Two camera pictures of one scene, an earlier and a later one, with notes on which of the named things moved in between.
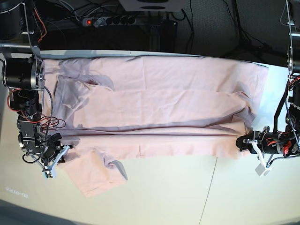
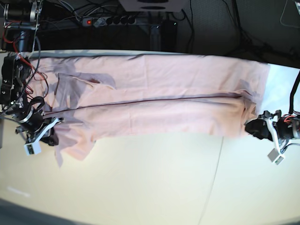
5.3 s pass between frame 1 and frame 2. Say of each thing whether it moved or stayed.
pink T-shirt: moved
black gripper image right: moved
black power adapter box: stayed
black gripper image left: moved
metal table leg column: stayed
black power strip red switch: stayed
